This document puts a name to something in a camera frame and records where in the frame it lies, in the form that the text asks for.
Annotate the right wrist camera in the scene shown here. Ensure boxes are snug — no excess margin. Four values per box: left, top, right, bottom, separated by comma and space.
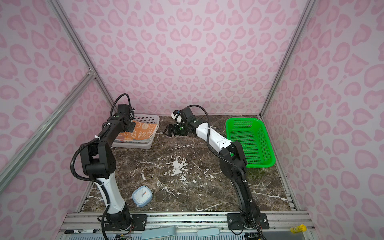
171, 107, 196, 125

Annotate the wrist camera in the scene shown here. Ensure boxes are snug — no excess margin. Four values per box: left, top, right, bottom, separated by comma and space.
117, 104, 135, 120
171, 107, 196, 125

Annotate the aluminium front rail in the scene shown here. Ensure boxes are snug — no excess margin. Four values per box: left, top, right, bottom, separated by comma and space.
56, 210, 316, 240

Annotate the light blue pedal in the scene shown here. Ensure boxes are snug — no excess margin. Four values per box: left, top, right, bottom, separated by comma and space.
197, 227, 221, 238
141, 226, 177, 240

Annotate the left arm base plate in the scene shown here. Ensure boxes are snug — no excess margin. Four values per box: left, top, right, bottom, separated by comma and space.
105, 214, 148, 232

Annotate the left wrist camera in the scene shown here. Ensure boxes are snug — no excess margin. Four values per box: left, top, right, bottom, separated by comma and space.
117, 104, 135, 120

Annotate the yellow glue stick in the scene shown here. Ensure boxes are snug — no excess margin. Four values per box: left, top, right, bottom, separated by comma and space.
290, 224, 308, 234

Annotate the black marker pen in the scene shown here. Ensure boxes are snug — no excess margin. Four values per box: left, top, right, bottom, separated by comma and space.
64, 229, 98, 234

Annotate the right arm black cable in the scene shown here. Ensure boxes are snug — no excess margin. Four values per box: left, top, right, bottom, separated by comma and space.
187, 104, 268, 240

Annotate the white perforated plastic basket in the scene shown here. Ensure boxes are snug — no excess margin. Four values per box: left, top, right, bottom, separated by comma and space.
112, 114, 160, 149

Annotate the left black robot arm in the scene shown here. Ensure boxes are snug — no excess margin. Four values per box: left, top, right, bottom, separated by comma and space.
80, 115, 135, 229

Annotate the right light blue pedal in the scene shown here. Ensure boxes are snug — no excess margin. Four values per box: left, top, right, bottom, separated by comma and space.
197, 227, 221, 238

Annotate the green plastic basket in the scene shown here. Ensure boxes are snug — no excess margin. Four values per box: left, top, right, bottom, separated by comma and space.
226, 117, 276, 168

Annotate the small light blue clock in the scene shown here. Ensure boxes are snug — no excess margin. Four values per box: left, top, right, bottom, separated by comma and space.
132, 186, 153, 208

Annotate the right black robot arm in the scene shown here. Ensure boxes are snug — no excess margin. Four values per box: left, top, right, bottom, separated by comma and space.
164, 120, 261, 228

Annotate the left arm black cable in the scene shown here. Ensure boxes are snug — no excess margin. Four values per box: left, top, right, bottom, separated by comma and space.
69, 92, 133, 240

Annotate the left light blue pedal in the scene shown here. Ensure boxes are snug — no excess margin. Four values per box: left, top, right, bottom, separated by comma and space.
141, 226, 177, 240

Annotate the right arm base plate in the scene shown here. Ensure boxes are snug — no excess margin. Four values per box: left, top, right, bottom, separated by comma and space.
226, 213, 270, 231

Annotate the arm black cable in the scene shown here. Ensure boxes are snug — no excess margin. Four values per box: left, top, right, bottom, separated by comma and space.
69, 92, 133, 240
187, 104, 268, 240

